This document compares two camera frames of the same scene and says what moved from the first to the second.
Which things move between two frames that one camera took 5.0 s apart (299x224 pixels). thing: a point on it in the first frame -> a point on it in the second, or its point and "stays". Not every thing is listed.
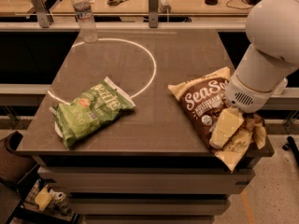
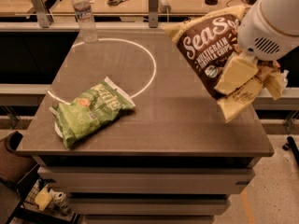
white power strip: (163, 6) stays
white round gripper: (246, 95) -> (261, 32)
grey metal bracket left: (43, 16) stays
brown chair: (15, 165) stays
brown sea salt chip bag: (202, 98) -> (208, 41)
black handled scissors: (112, 2) stays
